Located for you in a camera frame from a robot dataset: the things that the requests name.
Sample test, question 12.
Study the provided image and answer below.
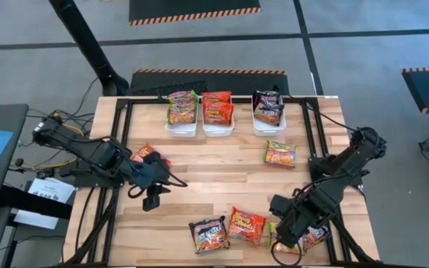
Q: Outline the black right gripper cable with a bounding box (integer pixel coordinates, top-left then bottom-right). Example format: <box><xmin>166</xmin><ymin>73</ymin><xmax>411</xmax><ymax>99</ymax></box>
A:
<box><xmin>271</xmin><ymin>240</ymin><xmax>304</xmax><ymax>267</ymax></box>

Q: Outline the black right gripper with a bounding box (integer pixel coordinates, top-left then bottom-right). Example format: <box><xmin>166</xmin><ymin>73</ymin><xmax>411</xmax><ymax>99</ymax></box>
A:
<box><xmin>276</xmin><ymin>193</ymin><xmax>325</xmax><ymax>247</ymax></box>

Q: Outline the black desk crossbar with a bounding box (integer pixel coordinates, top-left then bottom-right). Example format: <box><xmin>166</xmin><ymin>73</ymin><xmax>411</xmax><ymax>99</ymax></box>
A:
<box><xmin>0</xmin><ymin>185</ymin><xmax>74</xmax><ymax>220</ymax></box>

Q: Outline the black aluminium table frame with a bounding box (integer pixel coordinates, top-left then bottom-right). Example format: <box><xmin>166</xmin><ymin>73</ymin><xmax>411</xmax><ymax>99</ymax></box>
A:
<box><xmin>63</xmin><ymin>95</ymin><xmax>383</xmax><ymax>268</ymax></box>

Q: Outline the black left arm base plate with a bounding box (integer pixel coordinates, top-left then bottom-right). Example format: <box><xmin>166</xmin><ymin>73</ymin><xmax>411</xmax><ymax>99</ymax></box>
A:
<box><xmin>58</xmin><ymin>158</ymin><xmax>128</xmax><ymax>188</ymax></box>

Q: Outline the grey desk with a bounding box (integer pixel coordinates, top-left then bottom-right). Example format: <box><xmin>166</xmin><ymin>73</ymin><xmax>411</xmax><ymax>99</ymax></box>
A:
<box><xmin>0</xmin><ymin>103</ymin><xmax>30</xmax><ymax>214</ymax></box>

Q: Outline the black camera mast pole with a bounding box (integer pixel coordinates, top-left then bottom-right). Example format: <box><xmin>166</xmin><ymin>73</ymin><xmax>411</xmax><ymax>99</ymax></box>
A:
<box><xmin>48</xmin><ymin>0</ymin><xmax>130</xmax><ymax>97</ymax></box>

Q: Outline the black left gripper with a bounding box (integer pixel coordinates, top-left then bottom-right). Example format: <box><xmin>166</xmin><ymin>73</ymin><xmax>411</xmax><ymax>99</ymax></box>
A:
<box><xmin>121</xmin><ymin>151</ymin><xmax>171</xmax><ymax>188</ymax></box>

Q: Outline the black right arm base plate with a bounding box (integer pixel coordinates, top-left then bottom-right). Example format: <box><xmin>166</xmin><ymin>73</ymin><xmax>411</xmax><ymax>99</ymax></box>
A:
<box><xmin>308</xmin><ymin>156</ymin><xmax>371</xmax><ymax>187</ymax></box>

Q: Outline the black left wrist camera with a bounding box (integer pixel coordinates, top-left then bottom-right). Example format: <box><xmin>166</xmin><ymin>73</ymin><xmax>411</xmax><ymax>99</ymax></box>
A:
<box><xmin>142</xmin><ymin>185</ymin><xmax>172</xmax><ymax>212</ymax></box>

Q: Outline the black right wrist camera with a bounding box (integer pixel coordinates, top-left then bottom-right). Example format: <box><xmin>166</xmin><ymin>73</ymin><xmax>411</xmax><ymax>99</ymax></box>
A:
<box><xmin>269</xmin><ymin>194</ymin><xmax>294</xmax><ymax>221</ymax></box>

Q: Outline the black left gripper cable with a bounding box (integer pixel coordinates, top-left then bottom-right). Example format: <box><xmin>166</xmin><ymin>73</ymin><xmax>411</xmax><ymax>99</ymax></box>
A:
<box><xmin>127</xmin><ymin>159</ymin><xmax>189</xmax><ymax>200</ymax></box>

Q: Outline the white printed paper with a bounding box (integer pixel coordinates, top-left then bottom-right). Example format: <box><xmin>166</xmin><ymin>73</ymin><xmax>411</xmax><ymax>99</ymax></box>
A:
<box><xmin>13</xmin><ymin>177</ymin><xmax>77</xmax><ymax>231</ymax></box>

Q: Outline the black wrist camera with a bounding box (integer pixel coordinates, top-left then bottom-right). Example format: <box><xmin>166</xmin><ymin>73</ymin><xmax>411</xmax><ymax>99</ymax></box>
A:
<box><xmin>142</xmin><ymin>185</ymin><xmax>172</xmax><ymax>212</ymax></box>
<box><xmin>269</xmin><ymin>194</ymin><xmax>294</xmax><ymax>221</ymax></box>

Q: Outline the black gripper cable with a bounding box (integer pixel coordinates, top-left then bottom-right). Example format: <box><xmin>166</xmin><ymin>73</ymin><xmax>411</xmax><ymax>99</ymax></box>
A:
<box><xmin>271</xmin><ymin>240</ymin><xmax>304</xmax><ymax>267</ymax></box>
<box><xmin>127</xmin><ymin>159</ymin><xmax>189</xmax><ymax>200</ymax></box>

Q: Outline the white plastic bin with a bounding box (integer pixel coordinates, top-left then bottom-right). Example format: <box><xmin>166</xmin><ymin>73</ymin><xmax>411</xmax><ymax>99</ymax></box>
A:
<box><xmin>164</xmin><ymin>97</ymin><xmax>200</xmax><ymax>138</ymax></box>
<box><xmin>201</xmin><ymin>97</ymin><xmax>235</xmax><ymax>138</ymax></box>
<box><xmin>251</xmin><ymin>97</ymin><xmax>287</xmax><ymax>137</ymax></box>

